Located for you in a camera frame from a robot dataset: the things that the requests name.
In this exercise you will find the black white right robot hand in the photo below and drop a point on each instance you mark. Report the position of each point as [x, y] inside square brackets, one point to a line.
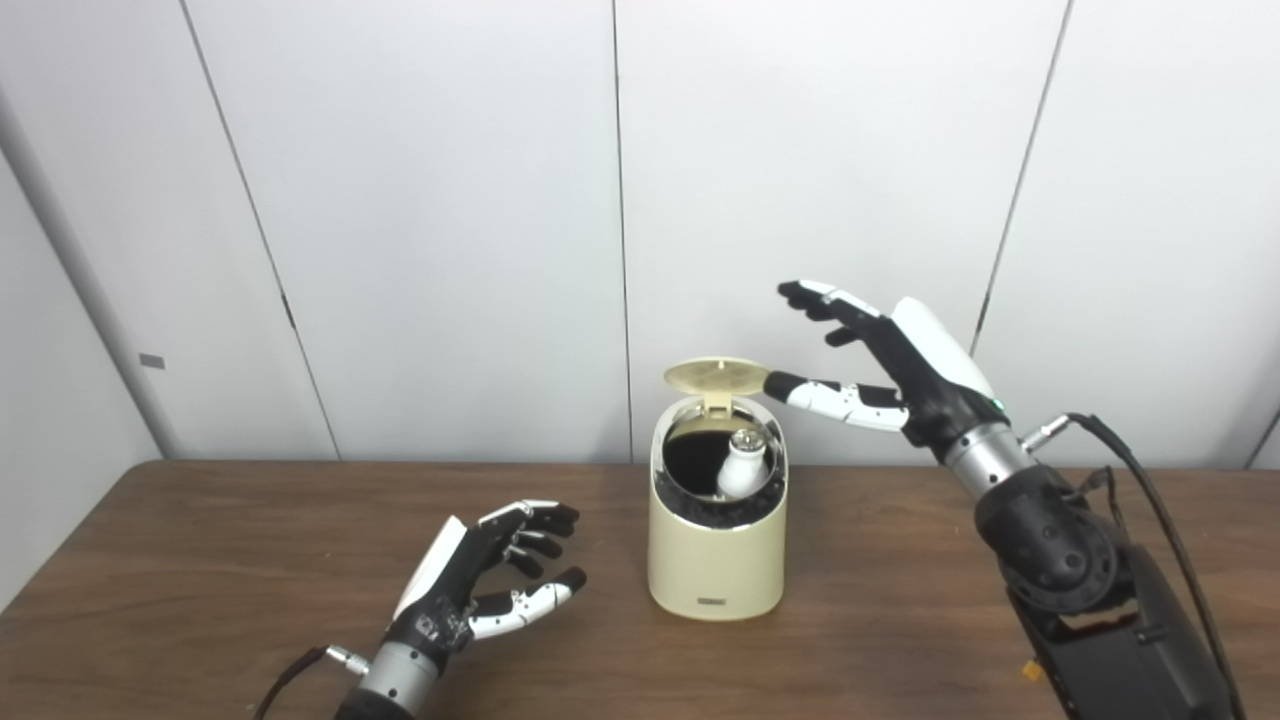
[930, 375]

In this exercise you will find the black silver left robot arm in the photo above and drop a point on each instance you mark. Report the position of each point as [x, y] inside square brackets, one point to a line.
[395, 680]

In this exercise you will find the cream round bin lid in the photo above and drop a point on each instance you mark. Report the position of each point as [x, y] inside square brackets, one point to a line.
[715, 375]

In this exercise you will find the small white plastic bottle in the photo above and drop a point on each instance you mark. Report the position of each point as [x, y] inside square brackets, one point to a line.
[742, 470]

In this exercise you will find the black bin liner bag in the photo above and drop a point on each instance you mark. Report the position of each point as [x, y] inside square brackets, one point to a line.
[690, 460]

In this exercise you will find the cream-colored bin body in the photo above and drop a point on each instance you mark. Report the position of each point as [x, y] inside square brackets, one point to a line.
[715, 565]

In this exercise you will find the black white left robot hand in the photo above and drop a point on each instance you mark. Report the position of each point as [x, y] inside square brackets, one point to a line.
[450, 585]

